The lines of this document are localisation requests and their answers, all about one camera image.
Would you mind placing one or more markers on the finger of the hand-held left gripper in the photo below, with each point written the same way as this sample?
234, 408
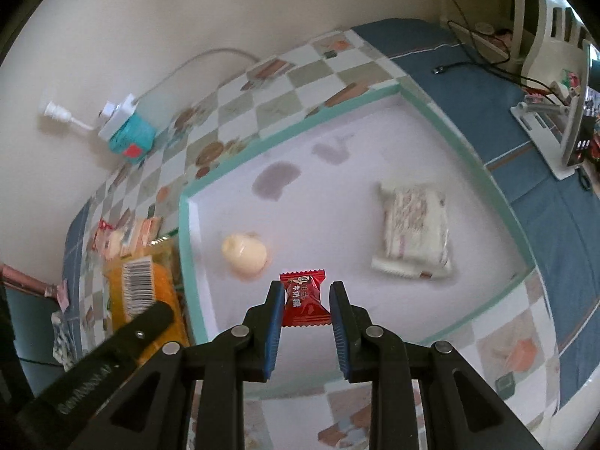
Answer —
93, 379

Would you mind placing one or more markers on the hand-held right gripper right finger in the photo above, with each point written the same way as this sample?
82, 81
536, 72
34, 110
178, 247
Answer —
340, 333

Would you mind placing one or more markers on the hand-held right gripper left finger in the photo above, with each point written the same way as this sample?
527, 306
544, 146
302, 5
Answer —
275, 333

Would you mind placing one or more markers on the red candy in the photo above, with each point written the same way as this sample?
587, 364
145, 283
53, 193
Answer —
304, 297

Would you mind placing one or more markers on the orange snack bag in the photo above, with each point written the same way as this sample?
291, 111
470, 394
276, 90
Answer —
164, 290

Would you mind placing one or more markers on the white tray with teal rim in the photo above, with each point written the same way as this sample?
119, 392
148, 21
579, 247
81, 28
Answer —
337, 206

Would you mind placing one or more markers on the beige snack packet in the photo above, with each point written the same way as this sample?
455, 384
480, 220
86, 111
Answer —
143, 232

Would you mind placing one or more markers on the blue white patterned cloth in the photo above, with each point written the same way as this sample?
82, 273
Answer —
63, 337

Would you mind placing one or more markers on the cream bun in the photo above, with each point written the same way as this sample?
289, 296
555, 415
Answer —
246, 255

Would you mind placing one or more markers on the pink rod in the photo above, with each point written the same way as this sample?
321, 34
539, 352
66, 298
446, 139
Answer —
28, 281

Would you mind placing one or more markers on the white snack packet red print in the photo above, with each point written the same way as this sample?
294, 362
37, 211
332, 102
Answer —
412, 229

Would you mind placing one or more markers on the checkered printed cloth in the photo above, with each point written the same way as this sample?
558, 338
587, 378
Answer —
281, 103

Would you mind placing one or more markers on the teal box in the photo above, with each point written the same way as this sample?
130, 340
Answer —
133, 138

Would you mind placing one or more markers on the white power strip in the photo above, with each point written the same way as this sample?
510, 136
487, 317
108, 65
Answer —
115, 119

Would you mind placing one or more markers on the white phone stand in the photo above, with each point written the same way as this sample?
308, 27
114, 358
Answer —
539, 122

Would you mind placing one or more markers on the white wall plug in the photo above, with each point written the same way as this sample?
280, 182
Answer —
56, 113

